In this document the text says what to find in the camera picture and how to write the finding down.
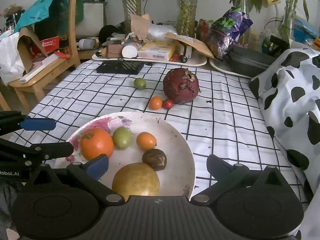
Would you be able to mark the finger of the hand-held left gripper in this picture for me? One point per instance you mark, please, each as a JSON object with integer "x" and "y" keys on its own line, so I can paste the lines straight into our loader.
{"x": 57, "y": 149}
{"x": 37, "y": 124}

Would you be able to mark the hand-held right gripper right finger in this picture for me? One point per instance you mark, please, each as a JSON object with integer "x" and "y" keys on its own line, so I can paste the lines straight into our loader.
{"x": 216, "y": 166}

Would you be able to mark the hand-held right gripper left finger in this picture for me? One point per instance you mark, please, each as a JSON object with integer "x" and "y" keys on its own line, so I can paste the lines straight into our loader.
{"x": 97, "y": 166}

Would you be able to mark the large orange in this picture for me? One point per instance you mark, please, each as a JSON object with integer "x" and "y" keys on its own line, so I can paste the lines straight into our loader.
{"x": 96, "y": 143}

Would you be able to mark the green citrus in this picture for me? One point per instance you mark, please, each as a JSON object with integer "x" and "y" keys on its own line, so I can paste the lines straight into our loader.
{"x": 140, "y": 83}
{"x": 122, "y": 138}

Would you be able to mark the yellow asian pear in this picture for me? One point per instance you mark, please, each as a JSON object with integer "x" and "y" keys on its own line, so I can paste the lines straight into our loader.
{"x": 136, "y": 178}

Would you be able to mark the white floral plate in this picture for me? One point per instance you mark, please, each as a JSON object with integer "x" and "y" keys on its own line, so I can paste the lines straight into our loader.
{"x": 172, "y": 155}

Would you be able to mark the small orange tangerine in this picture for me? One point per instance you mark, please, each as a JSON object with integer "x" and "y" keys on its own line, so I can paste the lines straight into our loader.
{"x": 146, "y": 141}
{"x": 156, "y": 103}

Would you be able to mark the white black checked sheet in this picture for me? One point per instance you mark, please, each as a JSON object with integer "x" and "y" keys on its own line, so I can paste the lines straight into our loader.
{"x": 225, "y": 135}

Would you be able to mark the wooden chair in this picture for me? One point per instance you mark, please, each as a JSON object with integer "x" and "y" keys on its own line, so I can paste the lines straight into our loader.
{"x": 37, "y": 82}

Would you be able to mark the long white box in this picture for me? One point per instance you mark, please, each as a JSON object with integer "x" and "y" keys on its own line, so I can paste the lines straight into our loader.
{"x": 40, "y": 70}

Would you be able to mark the white plastic bag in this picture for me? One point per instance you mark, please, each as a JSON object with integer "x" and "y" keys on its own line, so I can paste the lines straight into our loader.
{"x": 10, "y": 57}

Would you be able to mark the small red tomato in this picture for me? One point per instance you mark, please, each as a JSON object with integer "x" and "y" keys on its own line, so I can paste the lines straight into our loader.
{"x": 168, "y": 104}

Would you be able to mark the red box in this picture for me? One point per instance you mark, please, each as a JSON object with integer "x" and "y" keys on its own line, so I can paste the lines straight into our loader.
{"x": 50, "y": 43}

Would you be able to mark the white jar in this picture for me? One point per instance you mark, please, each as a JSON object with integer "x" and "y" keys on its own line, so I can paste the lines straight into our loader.
{"x": 86, "y": 44}

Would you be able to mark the cow print pillow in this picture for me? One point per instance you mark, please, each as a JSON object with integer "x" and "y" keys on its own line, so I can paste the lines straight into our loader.
{"x": 295, "y": 110}

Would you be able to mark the black slotted tray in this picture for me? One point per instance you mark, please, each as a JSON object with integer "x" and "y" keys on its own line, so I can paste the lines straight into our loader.
{"x": 120, "y": 68}

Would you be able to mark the small brown box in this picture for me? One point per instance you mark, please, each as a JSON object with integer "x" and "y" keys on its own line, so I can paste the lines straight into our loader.
{"x": 115, "y": 52}

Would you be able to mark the teal plastic bag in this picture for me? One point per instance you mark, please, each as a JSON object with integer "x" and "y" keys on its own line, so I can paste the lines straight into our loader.
{"x": 35, "y": 12}

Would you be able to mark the black round object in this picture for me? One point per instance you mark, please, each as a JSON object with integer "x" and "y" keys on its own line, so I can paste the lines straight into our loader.
{"x": 107, "y": 33}

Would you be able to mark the black wheeled object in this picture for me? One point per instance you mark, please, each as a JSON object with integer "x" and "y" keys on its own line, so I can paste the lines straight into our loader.
{"x": 185, "y": 53}

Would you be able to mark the white cylindrical cup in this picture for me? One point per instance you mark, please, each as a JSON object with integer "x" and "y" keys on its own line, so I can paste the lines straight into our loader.
{"x": 130, "y": 52}

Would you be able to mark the dark green bag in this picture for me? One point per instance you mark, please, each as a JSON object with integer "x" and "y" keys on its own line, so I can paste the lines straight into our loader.
{"x": 78, "y": 10}

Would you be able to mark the brown paper envelope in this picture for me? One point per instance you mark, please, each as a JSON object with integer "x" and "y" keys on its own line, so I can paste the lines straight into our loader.
{"x": 192, "y": 45}

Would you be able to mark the pale yellow cardboard box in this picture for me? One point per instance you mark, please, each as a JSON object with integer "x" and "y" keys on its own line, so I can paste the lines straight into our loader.
{"x": 156, "y": 51}

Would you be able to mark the purple foil bag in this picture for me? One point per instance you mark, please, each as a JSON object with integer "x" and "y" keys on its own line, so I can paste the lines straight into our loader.
{"x": 225, "y": 32}

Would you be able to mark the small black box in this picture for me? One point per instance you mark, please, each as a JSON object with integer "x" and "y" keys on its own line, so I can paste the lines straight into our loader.
{"x": 280, "y": 45}

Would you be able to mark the kraft paper bag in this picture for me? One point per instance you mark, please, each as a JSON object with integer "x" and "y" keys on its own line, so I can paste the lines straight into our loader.
{"x": 140, "y": 26}

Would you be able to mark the clear plastic bag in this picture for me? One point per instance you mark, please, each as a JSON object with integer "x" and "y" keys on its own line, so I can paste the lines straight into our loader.
{"x": 161, "y": 31}

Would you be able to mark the tall glass vase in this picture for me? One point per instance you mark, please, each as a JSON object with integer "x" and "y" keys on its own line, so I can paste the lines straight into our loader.
{"x": 132, "y": 7}
{"x": 187, "y": 12}

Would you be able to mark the slim glass bottle vase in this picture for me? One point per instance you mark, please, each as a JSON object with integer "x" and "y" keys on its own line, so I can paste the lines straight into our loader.
{"x": 245, "y": 15}

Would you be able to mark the blue plastic bag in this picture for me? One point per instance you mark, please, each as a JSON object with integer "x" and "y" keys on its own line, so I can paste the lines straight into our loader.
{"x": 305, "y": 28}

